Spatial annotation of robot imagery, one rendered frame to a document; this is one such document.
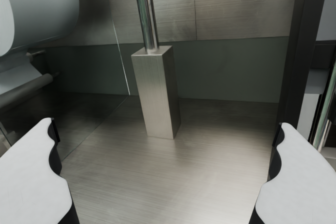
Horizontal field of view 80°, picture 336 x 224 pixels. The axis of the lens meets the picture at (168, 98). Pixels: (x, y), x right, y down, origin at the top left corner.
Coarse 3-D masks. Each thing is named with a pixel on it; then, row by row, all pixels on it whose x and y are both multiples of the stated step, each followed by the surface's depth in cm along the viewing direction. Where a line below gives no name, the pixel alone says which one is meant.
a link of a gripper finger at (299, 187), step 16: (288, 128) 11; (272, 144) 12; (288, 144) 10; (304, 144) 10; (272, 160) 10; (288, 160) 9; (304, 160) 9; (320, 160) 9; (272, 176) 9; (288, 176) 8; (304, 176) 8; (320, 176) 8; (272, 192) 7; (288, 192) 7; (304, 192) 7; (320, 192) 7; (256, 208) 7; (272, 208) 7; (288, 208) 7; (304, 208) 7; (320, 208) 7
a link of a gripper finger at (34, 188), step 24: (48, 120) 11; (24, 144) 9; (48, 144) 9; (0, 168) 8; (24, 168) 8; (48, 168) 8; (0, 192) 7; (24, 192) 7; (48, 192) 7; (0, 216) 6; (24, 216) 6; (48, 216) 6; (72, 216) 7
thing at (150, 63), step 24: (144, 0) 48; (144, 24) 50; (144, 48) 58; (168, 48) 55; (144, 72) 54; (168, 72) 55; (144, 96) 58; (168, 96) 56; (144, 120) 63; (168, 120) 59
